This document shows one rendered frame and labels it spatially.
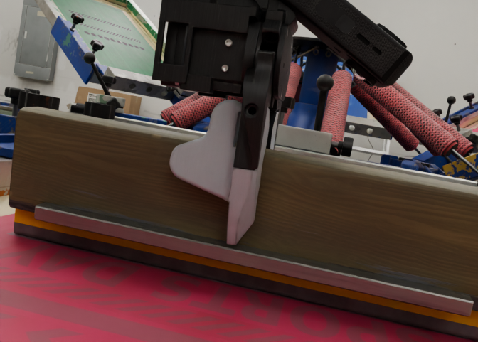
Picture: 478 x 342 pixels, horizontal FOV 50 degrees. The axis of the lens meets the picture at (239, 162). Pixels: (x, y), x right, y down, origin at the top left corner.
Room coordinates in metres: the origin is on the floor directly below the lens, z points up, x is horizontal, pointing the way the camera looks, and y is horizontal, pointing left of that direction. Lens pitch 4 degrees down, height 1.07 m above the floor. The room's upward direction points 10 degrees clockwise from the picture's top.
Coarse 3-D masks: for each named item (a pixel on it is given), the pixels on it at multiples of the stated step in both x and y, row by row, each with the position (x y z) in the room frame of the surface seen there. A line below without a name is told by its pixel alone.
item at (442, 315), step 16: (32, 224) 0.38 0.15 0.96; (48, 224) 0.38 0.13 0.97; (112, 240) 0.37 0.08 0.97; (128, 240) 0.37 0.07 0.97; (176, 256) 0.36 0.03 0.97; (192, 256) 0.36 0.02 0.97; (240, 272) 0.35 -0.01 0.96; (256, 272) 0.35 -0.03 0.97; (320, 288) 0.34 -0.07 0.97; (336, 288) 0.34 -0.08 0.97; (384, 304) 0.33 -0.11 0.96; (400, 304) 0.33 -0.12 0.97; (448, 320) 0.33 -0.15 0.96; (464, 320) 0.33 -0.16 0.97
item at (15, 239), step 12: (0, 216) 0.43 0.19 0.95; (12, 216) 0.44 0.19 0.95; (0, 228) 0.39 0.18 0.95; (12, 228) 0.40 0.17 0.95; (0, 240) 0.36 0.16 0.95; (12, 240) 0.37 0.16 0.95; (24, 240) 0.37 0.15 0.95; (96, 252) 0.37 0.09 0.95; (144, 264) 0.37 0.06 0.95; (192, 276) 0.36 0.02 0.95
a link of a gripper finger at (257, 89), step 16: (272, 48) 0.33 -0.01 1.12; (256, 64) 0.31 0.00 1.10; (272, 64) 0.31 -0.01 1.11; (256, 80) 0.30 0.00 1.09; (272, 80) 0.32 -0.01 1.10; (256, 96) 0.30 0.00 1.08; (256, 112) 0.30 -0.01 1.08; (240, 128) 0.31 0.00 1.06; (256, 128) 0.30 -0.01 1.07; (240, 144) 0.31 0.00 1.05; (256, 144) 0.30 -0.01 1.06; (240, 160) 0.31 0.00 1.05; (256, 160) 0.31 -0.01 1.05
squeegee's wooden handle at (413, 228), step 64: (64, 128) 0.36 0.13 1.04; (128, 128) 0.35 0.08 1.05; (64, 192) 0.36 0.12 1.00; (128, 192) 0.35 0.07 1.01; (192, 192) 0.34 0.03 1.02; (320, 192) 0.33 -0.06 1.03; (384, 192) 0.32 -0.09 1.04; (448, 192) 0.32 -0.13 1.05; (320, 256) 0.33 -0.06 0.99; (384, 256) 0.32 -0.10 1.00; (448, 256) 0.32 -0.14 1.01
